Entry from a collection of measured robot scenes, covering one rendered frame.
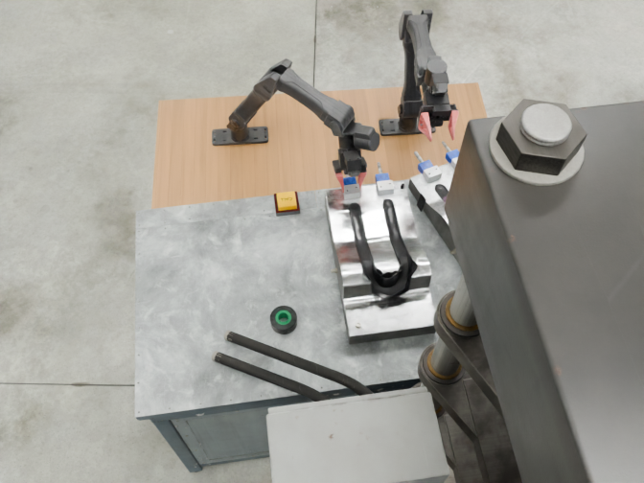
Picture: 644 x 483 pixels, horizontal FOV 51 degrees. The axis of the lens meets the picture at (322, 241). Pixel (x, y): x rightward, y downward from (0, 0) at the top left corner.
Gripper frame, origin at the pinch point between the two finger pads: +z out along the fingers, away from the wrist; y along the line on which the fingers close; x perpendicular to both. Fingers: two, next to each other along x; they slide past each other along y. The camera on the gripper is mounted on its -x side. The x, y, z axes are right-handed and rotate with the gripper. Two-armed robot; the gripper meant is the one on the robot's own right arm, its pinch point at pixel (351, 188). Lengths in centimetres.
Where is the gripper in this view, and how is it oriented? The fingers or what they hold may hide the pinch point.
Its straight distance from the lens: 214.5
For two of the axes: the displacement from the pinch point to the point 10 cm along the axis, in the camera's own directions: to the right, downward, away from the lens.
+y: 9.9, -1.4, 0.7
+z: 0.9, 8.6, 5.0
